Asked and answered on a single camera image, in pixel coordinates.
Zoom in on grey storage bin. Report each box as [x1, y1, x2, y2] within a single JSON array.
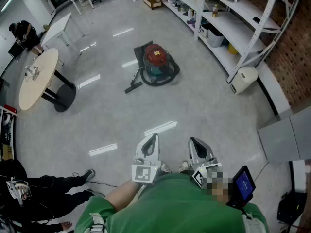
[[207, 24, 225, 48]]

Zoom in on large white rectangular table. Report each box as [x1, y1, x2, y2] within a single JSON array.
[[40, 12, 86, 56]]

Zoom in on grey cabinet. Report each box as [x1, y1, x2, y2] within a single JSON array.
[[257, 107, 311, 165]]

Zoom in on person's left forearm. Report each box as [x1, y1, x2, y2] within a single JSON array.
[[104, 178, 146, 212]]

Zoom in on white storage box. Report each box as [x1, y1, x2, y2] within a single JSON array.
[[199, 23, 212, 39]]

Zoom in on grey floor mat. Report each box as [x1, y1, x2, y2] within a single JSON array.
[[133, 40, 154, 67]]

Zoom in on round wooden table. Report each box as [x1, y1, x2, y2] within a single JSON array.
[[18, 48, 77, 113]]

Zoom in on white metal shelving rack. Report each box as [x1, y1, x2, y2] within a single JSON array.
[[161, 0, 304, 84]]

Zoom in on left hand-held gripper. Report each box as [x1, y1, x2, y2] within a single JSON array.
[[131, 133, 162, 185]]

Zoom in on side shelf unit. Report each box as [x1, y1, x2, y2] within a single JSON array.
[[0, 104, 18, 161]]

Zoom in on black handheld screen device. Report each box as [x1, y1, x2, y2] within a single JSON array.
[[225, 165, 257, 208]]

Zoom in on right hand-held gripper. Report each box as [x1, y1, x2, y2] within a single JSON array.
[[188, 137, 224, 194]]

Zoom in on white trash bin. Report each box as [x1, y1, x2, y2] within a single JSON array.
[[229, 66, 259, 95]]

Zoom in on black bag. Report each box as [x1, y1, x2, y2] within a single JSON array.
[[276, 192, 308, 225]]

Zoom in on red tool case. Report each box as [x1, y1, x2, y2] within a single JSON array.
[[142, 43, 171, 77]]

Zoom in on person's green shirt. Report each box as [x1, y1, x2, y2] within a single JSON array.
[[74, 172, 269, 233]]

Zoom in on person's right forearm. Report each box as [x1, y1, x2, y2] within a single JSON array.
[[208, 178, 234, 207]]

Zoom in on black floor cable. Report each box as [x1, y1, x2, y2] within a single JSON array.
[[72, 171, 118, 188]]

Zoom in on white harness strap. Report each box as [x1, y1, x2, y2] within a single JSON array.
[[89, 212, 108, 233], [242, 212, 266, 233]]

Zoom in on small clear glass item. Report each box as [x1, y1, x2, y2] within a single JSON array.
[[24, 64, 40, 81]]

